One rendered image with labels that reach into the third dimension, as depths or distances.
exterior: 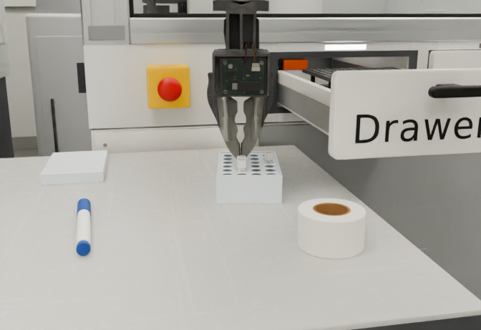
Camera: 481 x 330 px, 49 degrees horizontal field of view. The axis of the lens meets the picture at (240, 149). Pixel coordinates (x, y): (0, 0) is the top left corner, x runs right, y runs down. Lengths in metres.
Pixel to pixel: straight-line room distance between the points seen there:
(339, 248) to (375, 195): 0.58
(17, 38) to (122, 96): 3.31
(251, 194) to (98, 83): 0.39
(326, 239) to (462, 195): 0.70
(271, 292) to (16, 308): 0.21
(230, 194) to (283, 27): 0.40
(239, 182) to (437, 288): 0.28
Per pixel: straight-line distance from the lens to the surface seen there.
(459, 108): 0.74
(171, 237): 0.59
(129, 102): 0.96
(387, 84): 0.68
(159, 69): 0.91
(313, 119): 0.79
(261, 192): 0.68
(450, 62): 1.10
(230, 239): 0.58
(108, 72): 0.95
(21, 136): 4.34
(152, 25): 0.95
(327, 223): 0.53
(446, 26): 1.11
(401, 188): 1.13
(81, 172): 0.79
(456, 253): 1.25
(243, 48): 0.67
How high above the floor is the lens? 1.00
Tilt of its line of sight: 14 degrees down
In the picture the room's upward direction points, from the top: straight up
